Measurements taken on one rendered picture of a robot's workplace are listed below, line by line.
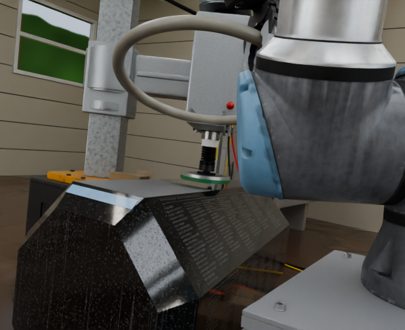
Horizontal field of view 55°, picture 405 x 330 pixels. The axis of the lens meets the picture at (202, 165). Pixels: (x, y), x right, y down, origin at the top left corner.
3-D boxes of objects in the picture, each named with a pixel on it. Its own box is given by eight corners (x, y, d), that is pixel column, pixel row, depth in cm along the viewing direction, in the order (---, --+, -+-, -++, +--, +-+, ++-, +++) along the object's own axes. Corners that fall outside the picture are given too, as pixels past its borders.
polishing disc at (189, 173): (185, 171, 183) (185, 169, 183) (231, 177, 181) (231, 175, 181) (177, 175, 162) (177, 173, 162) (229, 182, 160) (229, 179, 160)
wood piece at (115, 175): (109, 180, 223) (110, 172, 222) (119, 179, 231) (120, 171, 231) (138, 186, 215) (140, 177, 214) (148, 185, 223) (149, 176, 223)
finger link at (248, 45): (268, 80, 87) (276, 42, 88) (246, 71, 84) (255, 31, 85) (260, 83, 89) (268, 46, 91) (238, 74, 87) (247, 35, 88)
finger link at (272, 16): (280, 31, 79) (276, 2, 84) (274, 27, 79) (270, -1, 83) (265, 46, 83) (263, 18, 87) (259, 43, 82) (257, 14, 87)
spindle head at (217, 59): (192, 124, 196) (202, 34, 193) (235, 129, 195) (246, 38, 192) (183, 120, 161) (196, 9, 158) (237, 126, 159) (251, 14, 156)
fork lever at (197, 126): (193, 132, 194) (194, 122, 194) (232, 137, 193) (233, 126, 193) (175, 121, 125) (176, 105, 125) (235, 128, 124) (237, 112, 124)
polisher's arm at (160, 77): (73, 86, 220) (77, 42, 219) (92, 93, 255) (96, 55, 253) (204, 101, 218) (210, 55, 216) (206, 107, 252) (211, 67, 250)
